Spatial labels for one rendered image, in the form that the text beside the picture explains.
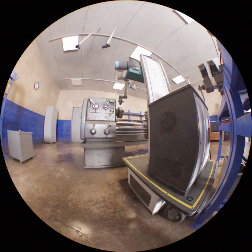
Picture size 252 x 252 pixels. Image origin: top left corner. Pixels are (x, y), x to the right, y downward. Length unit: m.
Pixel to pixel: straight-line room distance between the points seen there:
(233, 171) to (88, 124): 1.49
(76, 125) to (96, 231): 4.60
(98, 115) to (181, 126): 1.24
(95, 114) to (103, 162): 0.86
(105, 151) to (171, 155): 1.12
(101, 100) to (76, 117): 3.48
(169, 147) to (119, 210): 0.63
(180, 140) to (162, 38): 2.97
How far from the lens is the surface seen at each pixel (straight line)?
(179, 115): 0.37
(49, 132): 4.29
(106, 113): 1.38
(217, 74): 0.68
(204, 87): 0.67
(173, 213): 0.59
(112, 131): 1.22
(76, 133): 4.70
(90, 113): 1.37
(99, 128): 1.19
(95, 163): 1.40
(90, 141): 1.37
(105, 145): 1.21
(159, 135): 0.45
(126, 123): 1.48
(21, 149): 1.87
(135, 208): 0.75
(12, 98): 3.25
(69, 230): 0.73
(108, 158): 1.38
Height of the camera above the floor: 0.64
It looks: 5 degrees up
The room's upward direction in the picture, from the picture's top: straight up
